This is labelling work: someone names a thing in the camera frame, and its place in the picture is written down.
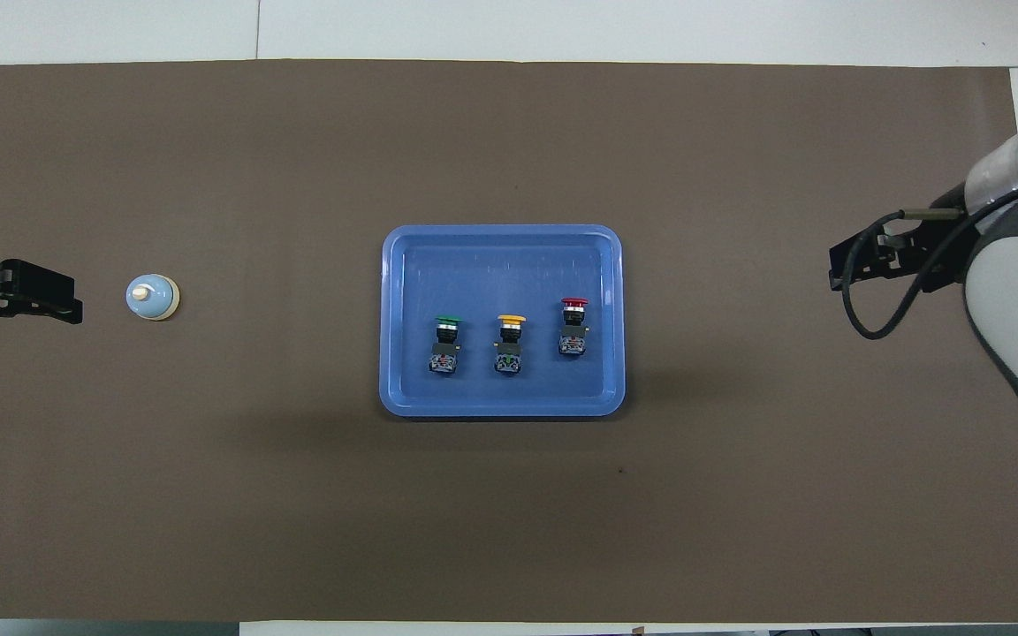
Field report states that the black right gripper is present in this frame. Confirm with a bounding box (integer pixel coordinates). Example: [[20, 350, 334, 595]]
[[829, 208, 980, 292]]

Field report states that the light blue desk bell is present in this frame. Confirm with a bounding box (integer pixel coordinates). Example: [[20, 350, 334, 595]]
[[125, 274, 180, 322]]

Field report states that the red push button switch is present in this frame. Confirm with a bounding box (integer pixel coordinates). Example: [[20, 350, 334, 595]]
[[558, 297, 590, 358]]

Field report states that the yellow push button switch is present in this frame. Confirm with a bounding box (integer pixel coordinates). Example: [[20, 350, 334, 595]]
[[493, 314, 528, 375]]

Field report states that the green push button switch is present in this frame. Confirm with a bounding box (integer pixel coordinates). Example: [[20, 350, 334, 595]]
[[428, 315, 463, 378]]

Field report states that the blue plastic tray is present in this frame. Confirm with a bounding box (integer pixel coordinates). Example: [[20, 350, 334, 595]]
[[379, 224, 627, 418]]

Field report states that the brown table mat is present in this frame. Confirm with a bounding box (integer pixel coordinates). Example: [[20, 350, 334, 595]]
[[0, 60, 1018, 624]]

